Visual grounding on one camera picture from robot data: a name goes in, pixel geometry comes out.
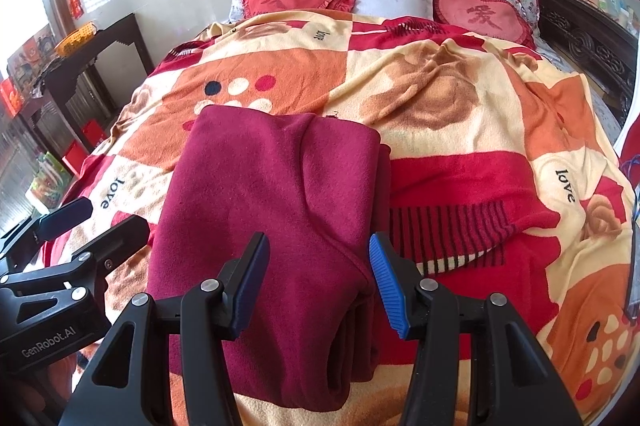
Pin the stack of colourful boxes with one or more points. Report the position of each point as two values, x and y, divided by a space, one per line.
30 60

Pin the maroon fleece hoodie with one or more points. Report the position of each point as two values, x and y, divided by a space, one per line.
260 186

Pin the dark wooden table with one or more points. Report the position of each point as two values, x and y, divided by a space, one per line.
110 35

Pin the red wall sticker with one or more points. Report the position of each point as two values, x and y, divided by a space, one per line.
76 2

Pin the colourful picture box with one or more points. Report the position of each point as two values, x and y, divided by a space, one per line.
50 181

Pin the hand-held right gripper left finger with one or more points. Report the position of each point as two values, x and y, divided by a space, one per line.
250 286

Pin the red orange checked blanket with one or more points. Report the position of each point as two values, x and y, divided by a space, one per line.
450 105

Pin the orange plastic basket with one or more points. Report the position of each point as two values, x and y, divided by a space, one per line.
75 38

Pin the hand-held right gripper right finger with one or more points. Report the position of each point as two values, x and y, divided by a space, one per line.
390 286

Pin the person's left hand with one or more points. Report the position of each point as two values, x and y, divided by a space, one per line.
27 398

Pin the dark carved wooden bed frame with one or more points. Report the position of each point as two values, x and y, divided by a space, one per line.
590 30

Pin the red cloth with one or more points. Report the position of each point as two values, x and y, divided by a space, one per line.
631 140

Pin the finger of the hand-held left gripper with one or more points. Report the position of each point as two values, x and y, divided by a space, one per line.
120 241
65 216

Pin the red gift box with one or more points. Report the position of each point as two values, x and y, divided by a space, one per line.
94 131
75 155

